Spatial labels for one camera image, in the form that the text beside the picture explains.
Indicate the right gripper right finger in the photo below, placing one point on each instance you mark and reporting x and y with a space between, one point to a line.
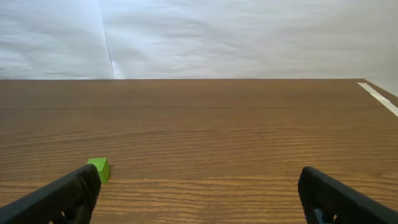
335 196

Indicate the green cube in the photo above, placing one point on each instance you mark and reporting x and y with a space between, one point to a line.
103 171

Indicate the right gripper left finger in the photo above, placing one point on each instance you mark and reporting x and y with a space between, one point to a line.
62 196

